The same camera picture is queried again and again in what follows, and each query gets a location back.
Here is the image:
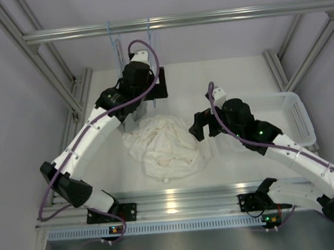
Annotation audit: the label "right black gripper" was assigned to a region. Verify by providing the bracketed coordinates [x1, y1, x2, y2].
[187, 98, 244, 143]

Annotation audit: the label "white tank top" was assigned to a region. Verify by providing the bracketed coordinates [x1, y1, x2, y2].
[122, 115, 213, 184]

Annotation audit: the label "blue wire hanger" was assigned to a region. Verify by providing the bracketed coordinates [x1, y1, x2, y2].
[144, 16, 162, 109]
[106, 21, 126, 79]

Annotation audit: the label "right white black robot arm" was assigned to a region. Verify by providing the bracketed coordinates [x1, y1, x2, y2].
[189, 98, 334, 223]

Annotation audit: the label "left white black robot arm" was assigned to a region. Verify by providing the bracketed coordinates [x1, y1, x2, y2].
[40, 60, 168, 222]

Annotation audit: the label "grey tank top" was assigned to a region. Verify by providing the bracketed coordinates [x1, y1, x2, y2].
[123, 111, 141, 133]

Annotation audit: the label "clear plastic basket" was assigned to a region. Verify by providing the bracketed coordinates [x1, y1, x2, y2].
[234, 92, 316, 147]

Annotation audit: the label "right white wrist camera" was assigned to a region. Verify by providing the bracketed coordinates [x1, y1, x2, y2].
[211, 86, 226, 108]

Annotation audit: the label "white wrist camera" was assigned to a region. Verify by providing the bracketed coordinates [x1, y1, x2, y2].
[211, 86, 226, 108]
[129, 50, 150, 65]

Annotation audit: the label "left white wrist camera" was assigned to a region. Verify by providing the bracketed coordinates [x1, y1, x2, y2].
[129, 50, 150, 65]

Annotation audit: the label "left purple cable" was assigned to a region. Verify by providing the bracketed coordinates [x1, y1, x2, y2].
[24, 38, 172, 222]

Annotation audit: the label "aluminium frame left posts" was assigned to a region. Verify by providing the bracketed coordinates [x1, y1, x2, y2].
[0, 0, 97, 124]

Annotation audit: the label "aluminium frame posts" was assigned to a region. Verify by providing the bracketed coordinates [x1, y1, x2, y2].
[0, 0, 97, 124]
[259, 0, 334, 93]

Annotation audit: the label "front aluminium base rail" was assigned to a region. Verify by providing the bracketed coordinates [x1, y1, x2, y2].
[36, 180, 262, 229]

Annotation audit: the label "aluminium hanging rail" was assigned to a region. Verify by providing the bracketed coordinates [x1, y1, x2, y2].
[22, 0, 334, 46]

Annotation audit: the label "aluminium frame right posts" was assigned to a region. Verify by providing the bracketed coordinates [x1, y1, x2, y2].
[259, 0, 334, 93]

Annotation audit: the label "slotted cable duct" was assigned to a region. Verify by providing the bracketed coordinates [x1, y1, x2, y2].
[47, 215, 265, 241]

